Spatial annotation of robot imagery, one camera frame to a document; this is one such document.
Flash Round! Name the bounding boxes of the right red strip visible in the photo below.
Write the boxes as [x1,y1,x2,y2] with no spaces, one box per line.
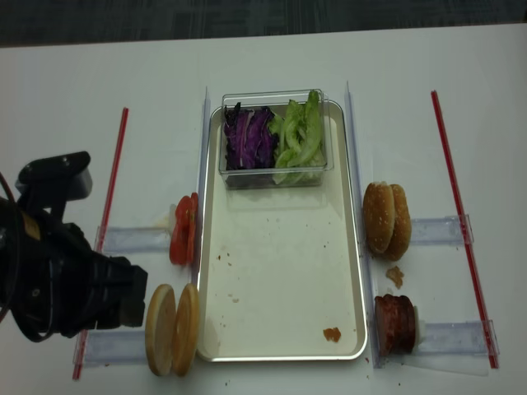
[431,90,500,369]

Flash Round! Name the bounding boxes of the inner sesame bun top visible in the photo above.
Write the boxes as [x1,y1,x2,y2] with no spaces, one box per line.
[362,182,395,254]

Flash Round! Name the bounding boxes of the red tomato slice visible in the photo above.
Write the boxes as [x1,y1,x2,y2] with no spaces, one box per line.
[187,193,198,265]
[169,196,192,265]

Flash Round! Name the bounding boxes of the clear plastic sheet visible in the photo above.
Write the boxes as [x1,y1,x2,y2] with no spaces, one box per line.
[398,355,489,377]

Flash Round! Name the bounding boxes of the inner red tomato slice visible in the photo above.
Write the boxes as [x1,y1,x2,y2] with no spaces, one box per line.
[187,193,198,265]

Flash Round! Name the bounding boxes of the white pusher block at patties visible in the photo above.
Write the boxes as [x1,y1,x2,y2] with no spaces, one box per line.
[413,305,426,349]

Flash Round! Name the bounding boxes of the outer brown meat patty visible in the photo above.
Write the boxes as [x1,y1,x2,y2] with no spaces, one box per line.
[394,295,416,353]

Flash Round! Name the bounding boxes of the silver metal tray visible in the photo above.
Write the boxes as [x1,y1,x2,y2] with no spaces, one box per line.
[198,102,367,362]

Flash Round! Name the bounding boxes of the clear plastic salad box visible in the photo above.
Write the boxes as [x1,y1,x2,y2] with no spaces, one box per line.
[218,89,333,189]

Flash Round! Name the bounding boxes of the food crumb on table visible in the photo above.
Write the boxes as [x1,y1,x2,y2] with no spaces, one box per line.
[385,266,404,289]

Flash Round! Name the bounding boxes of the sesame bun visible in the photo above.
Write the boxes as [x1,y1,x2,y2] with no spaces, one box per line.
[385,184,412,261]
[362,182,395,254]

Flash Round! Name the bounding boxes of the red strip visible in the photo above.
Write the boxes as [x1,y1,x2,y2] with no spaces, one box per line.
[72,107,129,382]
[431,90,500,369]

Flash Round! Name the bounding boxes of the clear rail behind patties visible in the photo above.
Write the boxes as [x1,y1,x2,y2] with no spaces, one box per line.
[413,320,500,356]

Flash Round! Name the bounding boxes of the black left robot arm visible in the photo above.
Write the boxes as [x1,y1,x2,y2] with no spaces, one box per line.
[1,170,147,343]

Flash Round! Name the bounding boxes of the clear rail behind bun bottoms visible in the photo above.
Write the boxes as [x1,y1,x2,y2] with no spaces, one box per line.
[73,329,147,366]

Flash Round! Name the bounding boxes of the outer red tomato slice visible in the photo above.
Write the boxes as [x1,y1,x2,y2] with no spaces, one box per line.
[169,196,192,265]

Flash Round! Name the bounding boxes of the clear rail behind tomato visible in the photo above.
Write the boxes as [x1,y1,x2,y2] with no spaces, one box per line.
[95,226,170,255]

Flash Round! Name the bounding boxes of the food crumb on tray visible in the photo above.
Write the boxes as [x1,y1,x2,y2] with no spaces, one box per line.
[323,327,342,343]

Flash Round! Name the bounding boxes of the outer sesame bun top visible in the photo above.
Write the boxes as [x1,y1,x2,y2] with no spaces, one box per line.
[385,184,412,261]

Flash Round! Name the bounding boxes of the left red strip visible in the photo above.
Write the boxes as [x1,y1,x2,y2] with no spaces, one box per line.
[72,107,129,382]

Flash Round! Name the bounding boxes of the left clear long rail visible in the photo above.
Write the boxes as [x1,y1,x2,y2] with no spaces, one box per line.
[192,86,211,278]

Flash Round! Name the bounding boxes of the bun half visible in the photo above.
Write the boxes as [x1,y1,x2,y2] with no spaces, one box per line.
[172,283,200,377]
[145,284,176,376]

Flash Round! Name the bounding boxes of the purple cabbage leaves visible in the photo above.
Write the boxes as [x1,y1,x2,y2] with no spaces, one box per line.
[223,102,278,170]

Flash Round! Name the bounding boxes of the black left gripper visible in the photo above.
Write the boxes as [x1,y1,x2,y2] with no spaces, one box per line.
[7,223,147,342]

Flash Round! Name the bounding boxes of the green lettuce leaves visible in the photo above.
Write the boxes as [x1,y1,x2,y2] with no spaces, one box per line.
[269,90,327,186]

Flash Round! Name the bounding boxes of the clear rail behind bun tops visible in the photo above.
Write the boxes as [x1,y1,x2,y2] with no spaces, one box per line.
[410,215,473,246]

